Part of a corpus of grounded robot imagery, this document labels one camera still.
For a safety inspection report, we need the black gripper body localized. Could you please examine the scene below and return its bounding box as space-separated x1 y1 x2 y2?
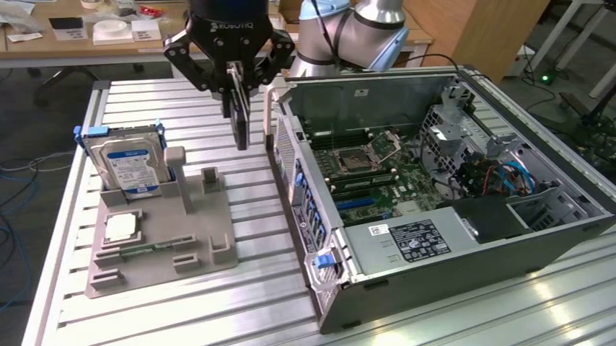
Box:
184 0 273 66

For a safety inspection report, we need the graphics card with metal bracket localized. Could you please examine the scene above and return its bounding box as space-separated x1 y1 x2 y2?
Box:
221 60 252 151

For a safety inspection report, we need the small white labelled box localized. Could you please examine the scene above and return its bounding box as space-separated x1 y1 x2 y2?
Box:
129 19 160 42

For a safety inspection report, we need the brown cardboard box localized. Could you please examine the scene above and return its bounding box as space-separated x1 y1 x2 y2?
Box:
276 0 304 25

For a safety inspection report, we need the white square box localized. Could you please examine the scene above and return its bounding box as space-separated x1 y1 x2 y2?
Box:
90 19 136 47

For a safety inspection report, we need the black office chair base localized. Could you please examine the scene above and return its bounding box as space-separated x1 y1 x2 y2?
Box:
26 64 145 106

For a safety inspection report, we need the black and white box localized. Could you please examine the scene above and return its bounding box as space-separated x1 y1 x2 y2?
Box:
46 17 89 41

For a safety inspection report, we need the wooden desk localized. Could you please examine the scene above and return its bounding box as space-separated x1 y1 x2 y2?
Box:
0 0 434 70

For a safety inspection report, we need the hard disk with blue carrier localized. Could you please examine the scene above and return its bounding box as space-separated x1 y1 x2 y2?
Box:
72 117 168 200

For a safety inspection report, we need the CPU socket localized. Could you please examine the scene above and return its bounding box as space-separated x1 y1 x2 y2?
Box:
338 145 382 174

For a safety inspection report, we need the metal socket cover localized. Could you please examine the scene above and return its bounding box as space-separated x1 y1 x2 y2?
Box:
366 130 404 160

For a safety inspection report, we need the white paper card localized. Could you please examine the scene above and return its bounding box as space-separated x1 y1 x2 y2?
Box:
5 31 44 43

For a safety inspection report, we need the clear plastic bag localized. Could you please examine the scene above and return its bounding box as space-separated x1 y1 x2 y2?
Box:
0 7 45 34

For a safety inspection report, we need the perforated metal disk bay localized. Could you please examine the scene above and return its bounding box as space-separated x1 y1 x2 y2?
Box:
416 103 493 176

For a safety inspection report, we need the blue expansion slot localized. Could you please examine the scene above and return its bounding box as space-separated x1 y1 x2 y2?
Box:
335 197 375 211

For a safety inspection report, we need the wooden cabinet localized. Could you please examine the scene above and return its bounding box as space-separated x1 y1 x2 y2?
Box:
402 0 550 84

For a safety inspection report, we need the green motherboard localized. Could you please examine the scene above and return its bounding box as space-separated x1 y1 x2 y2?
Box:
307 125 455 226

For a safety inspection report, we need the silver CPU chip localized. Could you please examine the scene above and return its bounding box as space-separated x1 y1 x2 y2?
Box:
101 213 141 243

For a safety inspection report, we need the loose green RAM stick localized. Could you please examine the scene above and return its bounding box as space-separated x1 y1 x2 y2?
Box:
117 241 175 256

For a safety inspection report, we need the gray parts rack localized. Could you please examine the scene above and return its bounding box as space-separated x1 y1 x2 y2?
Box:
84 146 240 301

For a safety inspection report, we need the gray power supply unit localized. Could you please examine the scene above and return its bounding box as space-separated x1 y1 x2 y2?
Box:
342 206 483 279

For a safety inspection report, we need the black plastic air shroud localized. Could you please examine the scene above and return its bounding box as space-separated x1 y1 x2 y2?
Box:
450 193 534 243

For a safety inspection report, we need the black floor equipment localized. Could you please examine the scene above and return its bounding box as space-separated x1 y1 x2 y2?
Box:
555 91 616 165

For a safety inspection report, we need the open black PC case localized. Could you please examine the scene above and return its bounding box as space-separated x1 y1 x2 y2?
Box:
263 64 616 334

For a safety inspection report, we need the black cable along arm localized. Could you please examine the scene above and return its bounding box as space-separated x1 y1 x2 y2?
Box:
307 0 343 70

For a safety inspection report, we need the black cable to case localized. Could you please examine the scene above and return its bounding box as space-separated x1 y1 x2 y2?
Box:
402 53 463 71

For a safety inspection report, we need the blue floor cable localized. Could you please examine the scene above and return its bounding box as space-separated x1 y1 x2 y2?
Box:
0 150 73 309

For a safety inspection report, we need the red wire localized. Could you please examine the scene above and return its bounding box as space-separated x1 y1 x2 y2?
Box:
482 161 497 196

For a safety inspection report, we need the blue SATA wire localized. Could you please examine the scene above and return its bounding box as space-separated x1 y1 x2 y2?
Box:
513 161 538 196
498 161 525 196

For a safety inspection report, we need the white desk frame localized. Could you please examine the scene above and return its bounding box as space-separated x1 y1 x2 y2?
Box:
522 0 616 99

